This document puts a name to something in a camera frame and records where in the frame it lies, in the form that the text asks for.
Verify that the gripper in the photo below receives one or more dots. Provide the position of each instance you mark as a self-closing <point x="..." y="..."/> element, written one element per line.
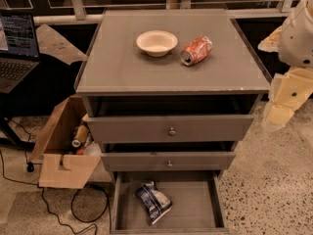
<point x="297" y="41"/>

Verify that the blue chip bag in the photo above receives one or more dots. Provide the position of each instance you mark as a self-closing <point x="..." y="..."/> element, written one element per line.
<point x="156" y="203"/>

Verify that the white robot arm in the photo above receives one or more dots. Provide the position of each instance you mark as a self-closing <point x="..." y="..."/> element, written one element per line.
<point x="293" y="41"/>

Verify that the grey drawer cabinet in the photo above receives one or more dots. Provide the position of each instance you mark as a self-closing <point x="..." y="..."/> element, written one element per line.
<point x="120" y="80"/>

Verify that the grey bottom drawer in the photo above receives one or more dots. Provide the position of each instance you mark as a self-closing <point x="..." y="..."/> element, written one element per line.
<point x="196" y="206"/>

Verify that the grey drawer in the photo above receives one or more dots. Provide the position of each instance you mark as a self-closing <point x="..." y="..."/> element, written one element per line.
<point x="196" y="206"/>
<point x="167" y="161"/>
<point x="161" y="129"/>

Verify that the grey top drawer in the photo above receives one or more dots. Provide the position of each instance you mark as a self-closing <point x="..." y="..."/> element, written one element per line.
<point x="161" y="129"/>

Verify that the grey middle drawer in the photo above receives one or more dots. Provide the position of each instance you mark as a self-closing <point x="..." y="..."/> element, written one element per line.
<point x="167" y="161"/>

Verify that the red soda can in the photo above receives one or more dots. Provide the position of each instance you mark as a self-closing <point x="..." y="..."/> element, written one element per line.
<point x="196" y="51"/>

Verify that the white paper bowl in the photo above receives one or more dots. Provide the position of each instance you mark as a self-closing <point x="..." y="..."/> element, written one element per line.
<point x="156" y="43"/>

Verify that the yellow bottle in box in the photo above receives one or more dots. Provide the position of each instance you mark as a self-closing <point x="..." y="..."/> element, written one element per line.
<point x="80" y="136"/>

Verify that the brown cardboard box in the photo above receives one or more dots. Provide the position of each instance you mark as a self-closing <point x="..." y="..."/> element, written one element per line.
<point x="59" y="169"/>

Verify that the black laptop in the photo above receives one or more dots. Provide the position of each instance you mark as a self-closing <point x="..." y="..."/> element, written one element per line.
<point x="19" y="52"/>

